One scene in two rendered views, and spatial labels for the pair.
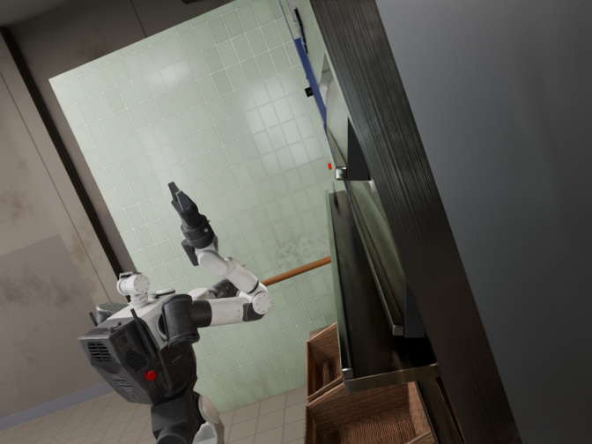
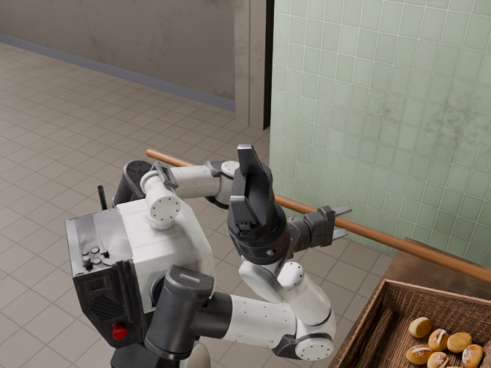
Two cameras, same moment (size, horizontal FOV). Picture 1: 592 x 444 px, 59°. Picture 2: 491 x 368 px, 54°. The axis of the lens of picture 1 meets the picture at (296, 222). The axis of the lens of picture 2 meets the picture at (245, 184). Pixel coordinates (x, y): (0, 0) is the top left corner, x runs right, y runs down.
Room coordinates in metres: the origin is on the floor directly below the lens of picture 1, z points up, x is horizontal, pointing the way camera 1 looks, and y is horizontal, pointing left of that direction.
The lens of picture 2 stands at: (1.13, 0.06, 2.11)
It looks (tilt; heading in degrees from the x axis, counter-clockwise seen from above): 35 degrees down; 27
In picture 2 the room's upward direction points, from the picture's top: straight up
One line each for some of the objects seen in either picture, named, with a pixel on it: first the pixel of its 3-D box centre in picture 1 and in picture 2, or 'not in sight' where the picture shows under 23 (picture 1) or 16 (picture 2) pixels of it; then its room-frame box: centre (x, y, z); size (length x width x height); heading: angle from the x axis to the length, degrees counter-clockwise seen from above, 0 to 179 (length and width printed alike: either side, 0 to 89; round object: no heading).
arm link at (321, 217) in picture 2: (228, 287); (307, 230); (2.06, 0.35, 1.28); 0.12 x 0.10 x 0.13; 139
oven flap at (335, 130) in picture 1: (332, 108); not in sight; (1.64, -0.23, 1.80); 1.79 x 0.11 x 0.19; 173
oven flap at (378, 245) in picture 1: (360, 187); not in sight; (1.64, -0.23, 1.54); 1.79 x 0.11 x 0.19; 173
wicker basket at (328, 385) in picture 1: (354, 353); (424, 361); (2.25, -0.03, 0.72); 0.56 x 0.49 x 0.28; 175
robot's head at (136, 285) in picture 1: (135, 287); (160, 199); (1.79, 0.60, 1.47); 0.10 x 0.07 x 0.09; 49
